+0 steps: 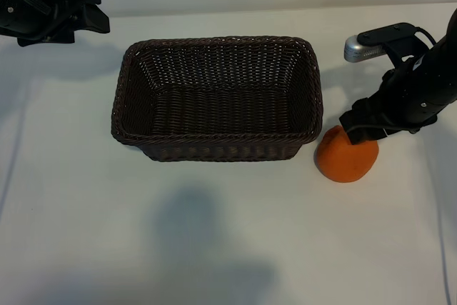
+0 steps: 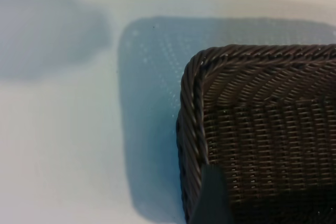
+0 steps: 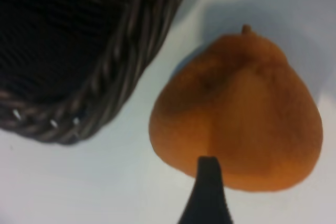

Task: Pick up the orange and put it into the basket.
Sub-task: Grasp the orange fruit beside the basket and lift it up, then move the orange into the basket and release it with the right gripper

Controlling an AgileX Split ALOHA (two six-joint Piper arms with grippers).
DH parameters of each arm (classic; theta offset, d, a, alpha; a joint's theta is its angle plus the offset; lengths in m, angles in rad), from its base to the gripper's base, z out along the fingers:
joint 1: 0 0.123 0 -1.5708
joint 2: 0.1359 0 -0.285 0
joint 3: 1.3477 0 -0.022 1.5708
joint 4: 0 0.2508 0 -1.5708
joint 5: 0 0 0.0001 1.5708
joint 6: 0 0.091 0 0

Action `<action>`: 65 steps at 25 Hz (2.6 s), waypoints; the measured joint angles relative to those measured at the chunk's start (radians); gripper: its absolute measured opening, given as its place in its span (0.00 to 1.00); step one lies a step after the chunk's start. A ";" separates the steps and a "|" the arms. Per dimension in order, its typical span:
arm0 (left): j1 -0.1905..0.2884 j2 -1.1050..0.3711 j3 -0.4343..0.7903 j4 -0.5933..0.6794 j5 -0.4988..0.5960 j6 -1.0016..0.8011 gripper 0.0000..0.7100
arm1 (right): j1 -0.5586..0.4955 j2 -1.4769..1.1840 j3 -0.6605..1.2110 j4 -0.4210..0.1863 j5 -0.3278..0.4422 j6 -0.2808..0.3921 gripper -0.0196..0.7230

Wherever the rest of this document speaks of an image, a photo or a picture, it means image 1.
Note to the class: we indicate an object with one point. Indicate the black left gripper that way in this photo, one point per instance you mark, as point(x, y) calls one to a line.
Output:
point(35, 8)

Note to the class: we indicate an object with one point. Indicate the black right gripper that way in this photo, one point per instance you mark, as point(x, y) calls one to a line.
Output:
point(417, 94)

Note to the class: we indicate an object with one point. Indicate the orange fruit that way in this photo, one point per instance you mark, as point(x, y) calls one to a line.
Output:
point(342, 162)

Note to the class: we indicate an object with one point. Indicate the dark brown wicker basket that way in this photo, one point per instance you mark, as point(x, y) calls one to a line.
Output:
point(214, 115)

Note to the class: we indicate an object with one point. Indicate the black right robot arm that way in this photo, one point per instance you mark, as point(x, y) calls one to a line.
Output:
point(452, 26)

